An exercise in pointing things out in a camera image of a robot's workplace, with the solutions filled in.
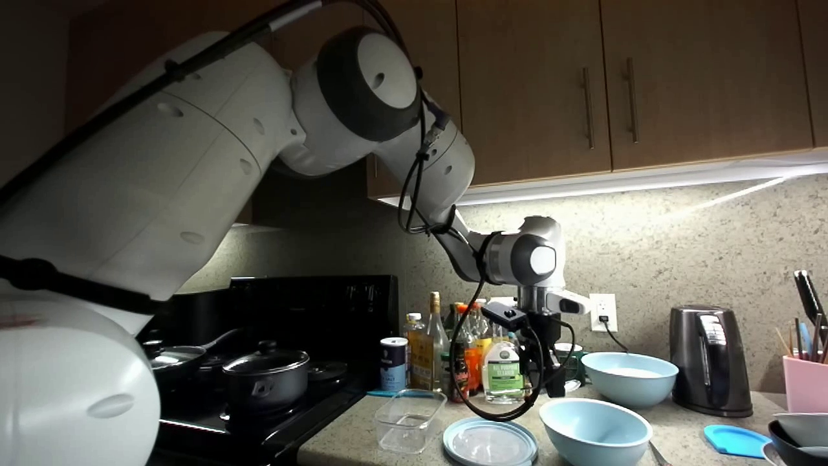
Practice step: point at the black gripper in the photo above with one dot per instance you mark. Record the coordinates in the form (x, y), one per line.
(546, 332)

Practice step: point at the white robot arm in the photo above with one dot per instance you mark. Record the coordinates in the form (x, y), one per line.
(114, 218)

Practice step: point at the light blue rear bowl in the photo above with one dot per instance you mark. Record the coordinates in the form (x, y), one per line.
(629, 379)

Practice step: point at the light blue bowl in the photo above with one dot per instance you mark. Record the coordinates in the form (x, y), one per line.
(629, 379)
(597, 432)

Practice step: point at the light blue front bowl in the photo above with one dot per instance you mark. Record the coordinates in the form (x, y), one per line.
(597, 432)

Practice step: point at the black bowl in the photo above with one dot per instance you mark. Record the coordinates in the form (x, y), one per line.
(801, 438)

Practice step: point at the clear soap bottle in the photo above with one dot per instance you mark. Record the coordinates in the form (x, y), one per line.
(500, 372)

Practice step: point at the glass oil bottle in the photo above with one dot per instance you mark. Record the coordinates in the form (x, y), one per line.
(439, 345)

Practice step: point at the light blue round lid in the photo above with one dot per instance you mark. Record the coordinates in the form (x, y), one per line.
(488, 442)

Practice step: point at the blue salt canister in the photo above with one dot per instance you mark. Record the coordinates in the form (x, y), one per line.
(395, 363)

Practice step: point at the clear plastic container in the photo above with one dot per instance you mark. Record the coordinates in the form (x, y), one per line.
(408, 420)

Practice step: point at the black electric kettle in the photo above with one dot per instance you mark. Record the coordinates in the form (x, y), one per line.
(713, 372)

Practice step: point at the black oven range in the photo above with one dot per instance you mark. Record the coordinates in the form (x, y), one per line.
(335, 319)

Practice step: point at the small blue flat lid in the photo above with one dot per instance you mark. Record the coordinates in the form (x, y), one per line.
(735, 440)

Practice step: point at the upper wooden cabinets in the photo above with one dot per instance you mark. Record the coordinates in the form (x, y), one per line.
(558, 88)

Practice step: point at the pink utensil holder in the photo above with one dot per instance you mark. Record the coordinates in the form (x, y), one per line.
(805, 383)

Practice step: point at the black pot with lid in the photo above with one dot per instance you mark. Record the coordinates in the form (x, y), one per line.
(267, 376)

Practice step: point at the white wall outlet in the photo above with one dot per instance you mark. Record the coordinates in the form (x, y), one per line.
(604, 312)

